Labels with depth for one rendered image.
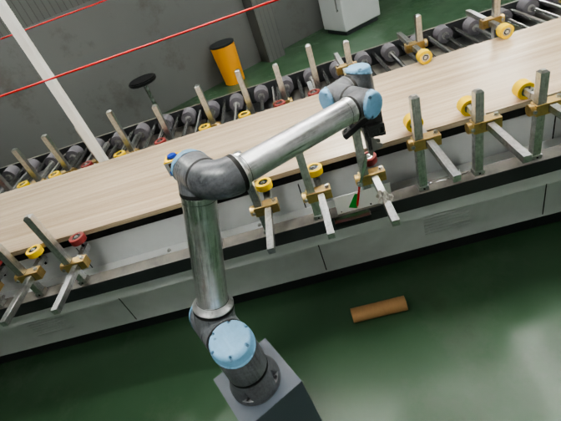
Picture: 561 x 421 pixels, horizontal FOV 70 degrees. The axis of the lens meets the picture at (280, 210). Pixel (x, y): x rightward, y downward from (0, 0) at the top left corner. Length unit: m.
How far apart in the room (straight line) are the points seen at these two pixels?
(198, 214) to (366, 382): 1.30
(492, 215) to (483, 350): 0.76
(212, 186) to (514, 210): 1.89
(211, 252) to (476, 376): 1.39
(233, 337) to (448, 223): 1.51
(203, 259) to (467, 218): 1.62
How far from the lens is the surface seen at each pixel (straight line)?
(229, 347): 1.38
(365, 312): 2.30
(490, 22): 2.99
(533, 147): 2.09
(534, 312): 2.40
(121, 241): 2.37
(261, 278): 2.48
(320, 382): 2.22
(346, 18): 6.64
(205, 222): 1.27
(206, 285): 1.39
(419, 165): 1.88
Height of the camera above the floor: 1.92
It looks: 36 degrees down
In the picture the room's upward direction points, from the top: 21 degrees counter-clockwise
